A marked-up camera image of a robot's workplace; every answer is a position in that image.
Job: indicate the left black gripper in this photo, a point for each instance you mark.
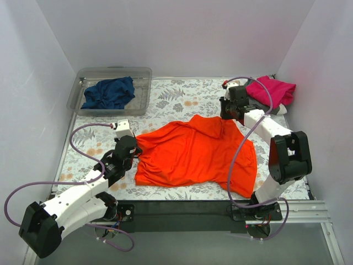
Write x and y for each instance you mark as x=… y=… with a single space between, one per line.
x=135 y=150

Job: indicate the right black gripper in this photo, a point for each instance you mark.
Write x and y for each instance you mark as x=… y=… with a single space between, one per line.
x=228 y=107

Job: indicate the orange t shirt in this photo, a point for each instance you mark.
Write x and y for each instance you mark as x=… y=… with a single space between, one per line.
x=198 y=151

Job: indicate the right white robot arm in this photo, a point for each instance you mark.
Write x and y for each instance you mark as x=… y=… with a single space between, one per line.
x=289 y=155

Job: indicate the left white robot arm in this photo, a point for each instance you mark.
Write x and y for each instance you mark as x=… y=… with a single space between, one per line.
x=45 y=225

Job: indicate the floral table mat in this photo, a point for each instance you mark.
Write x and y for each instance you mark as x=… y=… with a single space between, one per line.
x=170 y=100

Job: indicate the grey folded t shirt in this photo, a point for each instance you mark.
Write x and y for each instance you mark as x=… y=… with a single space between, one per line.
x=245 y=82

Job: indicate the pink folded t shirt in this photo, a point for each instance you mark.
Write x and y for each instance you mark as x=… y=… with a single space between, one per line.
x=280 y=92

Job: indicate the white folded shirt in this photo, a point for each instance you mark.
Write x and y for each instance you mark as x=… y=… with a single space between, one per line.
x=282 y=110

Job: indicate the blue t shirt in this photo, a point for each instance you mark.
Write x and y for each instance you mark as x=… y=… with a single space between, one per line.
x=109 y=94

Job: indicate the clear plastic bin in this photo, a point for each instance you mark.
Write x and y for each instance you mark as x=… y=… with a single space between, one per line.
x=87 y=77

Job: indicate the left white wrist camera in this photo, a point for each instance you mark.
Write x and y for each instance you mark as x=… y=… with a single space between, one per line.
x=122 y=128

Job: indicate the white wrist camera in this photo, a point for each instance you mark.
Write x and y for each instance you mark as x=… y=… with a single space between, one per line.
x=227 y=85
x=122 y=128

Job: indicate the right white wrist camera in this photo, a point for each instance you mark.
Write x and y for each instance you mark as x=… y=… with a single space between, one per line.
x=227 y=85

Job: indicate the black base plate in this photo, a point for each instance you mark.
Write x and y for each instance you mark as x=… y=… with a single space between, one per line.
x=191 y=216

